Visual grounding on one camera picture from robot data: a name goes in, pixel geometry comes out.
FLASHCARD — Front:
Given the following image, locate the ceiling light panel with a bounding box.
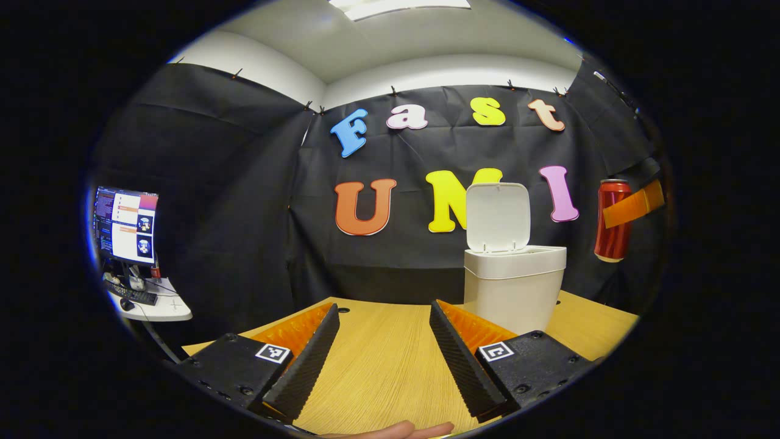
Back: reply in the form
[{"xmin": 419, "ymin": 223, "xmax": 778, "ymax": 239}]
[{"xmin": 329, "ymin": 0, "xmax": 473, "ymax": 22}]

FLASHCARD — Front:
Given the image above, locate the computer monitor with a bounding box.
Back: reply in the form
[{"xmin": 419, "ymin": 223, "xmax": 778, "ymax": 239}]
[{"xmin": 93, "ymin": 186, "xmax": 159, "ymax": 266}]

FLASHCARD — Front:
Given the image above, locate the red pop can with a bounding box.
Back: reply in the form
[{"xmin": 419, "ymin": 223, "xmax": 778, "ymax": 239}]
[{"xmin": 594, "ymin": 179, "xmax": 633, "ymax": 263}]

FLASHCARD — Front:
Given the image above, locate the white desktop garbage bin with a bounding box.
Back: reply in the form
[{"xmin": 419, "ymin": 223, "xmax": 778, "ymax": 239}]
[{"xmin": 463, "ymin": 182, "xmax": 567, "ymax": 336}]

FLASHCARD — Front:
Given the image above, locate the black backdrop cloth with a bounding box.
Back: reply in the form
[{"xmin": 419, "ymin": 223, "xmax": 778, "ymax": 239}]
[{"xmin": 85, "ymin": 58, "xmax": 671, "ymax": 354}]

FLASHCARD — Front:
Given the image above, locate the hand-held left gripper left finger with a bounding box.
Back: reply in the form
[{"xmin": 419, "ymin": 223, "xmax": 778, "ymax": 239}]
[{"xmin": 177, "ymin": 302, "xmax": 341, "ymax": 423}]

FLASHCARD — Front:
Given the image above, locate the black keyboard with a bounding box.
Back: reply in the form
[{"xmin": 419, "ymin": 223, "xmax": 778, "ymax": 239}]
[{"xmin": 105, "ymin": 280, "xmax": 159, "ymax": 305}]

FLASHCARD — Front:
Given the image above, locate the white side table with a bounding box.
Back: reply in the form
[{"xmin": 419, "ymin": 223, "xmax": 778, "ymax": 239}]
[{"xmin": 108, "ymin": 277, "xmax": 193, "ymax": 323}]

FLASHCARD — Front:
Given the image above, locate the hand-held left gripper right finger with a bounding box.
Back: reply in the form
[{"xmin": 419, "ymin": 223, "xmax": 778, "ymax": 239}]
[{"xmin": 429, "ymin": 299, "xmax": 595, "ymax": 423}]

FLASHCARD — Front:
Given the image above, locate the wooden desktop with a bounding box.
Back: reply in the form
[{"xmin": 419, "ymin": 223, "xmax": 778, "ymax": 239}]
[{"xmin": 182, "ymin": 290, "xmax": 639, "ymax": 437}]

